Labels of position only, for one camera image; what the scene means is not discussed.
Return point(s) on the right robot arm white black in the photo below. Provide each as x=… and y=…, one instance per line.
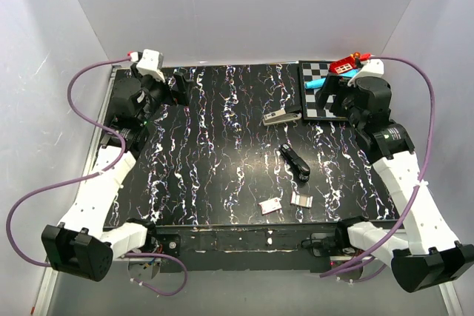
x=431, y=253

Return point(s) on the checkered chess board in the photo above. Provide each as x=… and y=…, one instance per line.
x=312, y=71

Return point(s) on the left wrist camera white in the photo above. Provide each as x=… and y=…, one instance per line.
x=151, y=63

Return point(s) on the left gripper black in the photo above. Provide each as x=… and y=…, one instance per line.
x=181, y=95

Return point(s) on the blue toy marker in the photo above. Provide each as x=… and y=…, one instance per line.
x=318, y=83

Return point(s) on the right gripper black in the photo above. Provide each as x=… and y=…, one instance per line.
x=334, y=85

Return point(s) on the black stapler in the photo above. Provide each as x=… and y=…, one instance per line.
x=298, y=164

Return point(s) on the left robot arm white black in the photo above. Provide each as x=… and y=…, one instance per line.
x=78, y=244

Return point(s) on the red white staple box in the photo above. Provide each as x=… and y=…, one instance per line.
x=269, y=206

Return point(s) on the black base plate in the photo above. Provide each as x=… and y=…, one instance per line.
x=255, y=247

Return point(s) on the red toy block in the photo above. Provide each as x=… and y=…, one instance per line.
x=353, y=61

